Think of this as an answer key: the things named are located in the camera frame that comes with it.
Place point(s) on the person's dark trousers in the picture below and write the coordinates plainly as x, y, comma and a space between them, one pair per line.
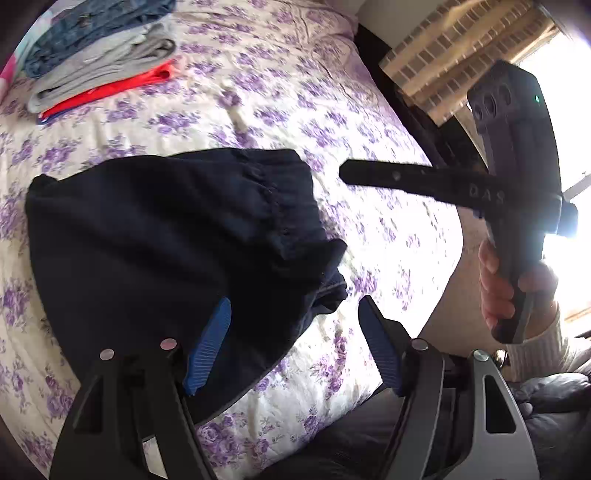
332, 438

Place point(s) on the folded teal pink floral quilt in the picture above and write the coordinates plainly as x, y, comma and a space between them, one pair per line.
7, 74

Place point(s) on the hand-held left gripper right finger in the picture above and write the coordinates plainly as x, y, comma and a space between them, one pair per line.
381, 346

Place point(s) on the folded blue jeans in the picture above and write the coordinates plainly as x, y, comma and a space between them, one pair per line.
92, 32

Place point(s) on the person's right hand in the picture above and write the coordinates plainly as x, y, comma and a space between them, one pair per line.
496, 290

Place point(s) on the folded red garment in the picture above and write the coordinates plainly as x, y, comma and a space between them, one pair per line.
111, 92

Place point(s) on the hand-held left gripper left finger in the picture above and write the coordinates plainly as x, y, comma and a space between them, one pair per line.
207, 346

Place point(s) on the navy blue pants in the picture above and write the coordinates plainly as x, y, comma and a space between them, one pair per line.
161, 230

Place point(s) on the brick pattern curtain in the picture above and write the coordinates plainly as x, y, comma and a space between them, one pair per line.
438, 50

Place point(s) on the black bed frame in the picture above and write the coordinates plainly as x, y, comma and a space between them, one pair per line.
406, 106

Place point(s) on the person's right forearm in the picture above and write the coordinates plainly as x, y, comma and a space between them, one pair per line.
549, 346

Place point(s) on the person's dark jacket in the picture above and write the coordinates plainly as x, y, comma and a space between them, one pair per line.
563, 415

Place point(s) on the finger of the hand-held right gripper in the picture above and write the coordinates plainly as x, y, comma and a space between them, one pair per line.
397, 177

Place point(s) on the purple floral bedspread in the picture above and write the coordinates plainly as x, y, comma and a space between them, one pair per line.
286, 92

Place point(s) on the folded grey pants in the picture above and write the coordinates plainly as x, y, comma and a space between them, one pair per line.
92, 76

